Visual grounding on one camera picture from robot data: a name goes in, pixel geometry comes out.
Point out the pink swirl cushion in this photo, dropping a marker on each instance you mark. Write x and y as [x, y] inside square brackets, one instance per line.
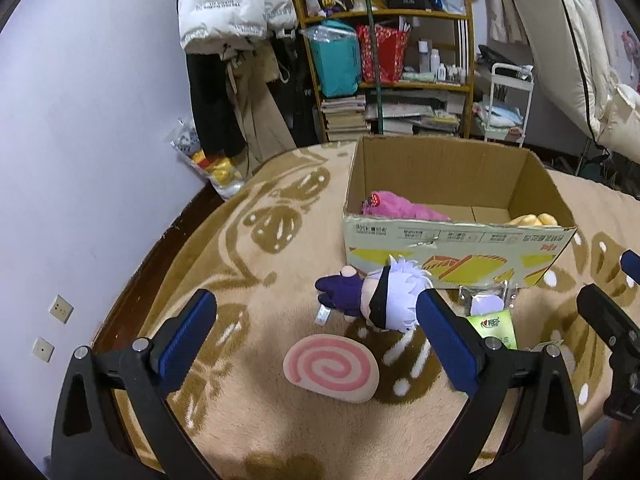
[330, 370]

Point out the black hanging bag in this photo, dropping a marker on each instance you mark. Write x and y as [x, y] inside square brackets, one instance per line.
[297, 100]

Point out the pink wall decoration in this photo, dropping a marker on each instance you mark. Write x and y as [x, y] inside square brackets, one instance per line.
[628, 42]

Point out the black item on trolley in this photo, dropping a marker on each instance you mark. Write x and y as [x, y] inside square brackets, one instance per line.
[500, 60]

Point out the white recliner chair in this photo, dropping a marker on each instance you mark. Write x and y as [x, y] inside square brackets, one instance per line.
[550, 35]

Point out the stack of books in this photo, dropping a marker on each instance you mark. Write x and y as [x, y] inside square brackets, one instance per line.
[342, 120]

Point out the wall socket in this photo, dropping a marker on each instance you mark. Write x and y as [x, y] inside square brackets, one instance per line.
[61, 308]
[44, 349]

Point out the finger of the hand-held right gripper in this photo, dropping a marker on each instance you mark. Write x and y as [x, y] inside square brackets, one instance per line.
[631, 266]
[602, 315]

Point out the red patterned bag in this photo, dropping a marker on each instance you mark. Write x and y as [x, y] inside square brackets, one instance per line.
[387, 55]

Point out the small plastic packet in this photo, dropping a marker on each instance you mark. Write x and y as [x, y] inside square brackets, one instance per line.
[485, 302]

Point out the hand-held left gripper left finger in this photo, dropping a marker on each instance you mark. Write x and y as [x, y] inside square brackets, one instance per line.
[187, 332]

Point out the white puffer jacket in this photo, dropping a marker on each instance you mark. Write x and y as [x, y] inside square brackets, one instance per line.
[220, 5]

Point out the green pole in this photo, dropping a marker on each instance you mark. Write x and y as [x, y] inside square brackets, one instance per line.
[372, 35]

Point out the pink plush toy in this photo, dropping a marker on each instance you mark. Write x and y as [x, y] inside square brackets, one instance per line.
[400, 207]

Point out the beige trousers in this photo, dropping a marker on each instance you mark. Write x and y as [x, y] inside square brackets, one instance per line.
[260, 125]

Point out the teal bag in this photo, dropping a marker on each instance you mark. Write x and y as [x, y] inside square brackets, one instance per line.
[335, 65]

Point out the blue and white cloth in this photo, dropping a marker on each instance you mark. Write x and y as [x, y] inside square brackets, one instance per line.
[500, 112]

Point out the pile of magazines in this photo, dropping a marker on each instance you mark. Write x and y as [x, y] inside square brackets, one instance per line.
[415, 115]

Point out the cardboard box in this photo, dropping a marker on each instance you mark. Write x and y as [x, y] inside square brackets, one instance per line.
[450, 170]

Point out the black hanging garment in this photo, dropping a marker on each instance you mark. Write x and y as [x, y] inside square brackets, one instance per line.
[210, 100]

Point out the white-haired plush doll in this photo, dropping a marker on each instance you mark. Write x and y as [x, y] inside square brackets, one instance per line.
[395, 295]

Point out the yellow plush toy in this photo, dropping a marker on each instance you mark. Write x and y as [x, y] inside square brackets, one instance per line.
[530, 220]

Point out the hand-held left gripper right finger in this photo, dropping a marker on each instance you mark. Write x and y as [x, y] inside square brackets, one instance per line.
[445, 340]

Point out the wooden shelf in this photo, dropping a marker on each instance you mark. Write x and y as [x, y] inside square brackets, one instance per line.
[450, 15]

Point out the plastic bag of plush toys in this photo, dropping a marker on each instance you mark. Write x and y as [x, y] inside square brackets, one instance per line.
[220, 170]

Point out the beige curtain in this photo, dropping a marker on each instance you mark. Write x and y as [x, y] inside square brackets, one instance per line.
[505, 10]

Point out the white trolley cart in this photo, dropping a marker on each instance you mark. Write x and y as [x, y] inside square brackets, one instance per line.
[500, 131]

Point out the group of cosmetic bottles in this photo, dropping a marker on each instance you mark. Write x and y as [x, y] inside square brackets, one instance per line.
[435, 62]

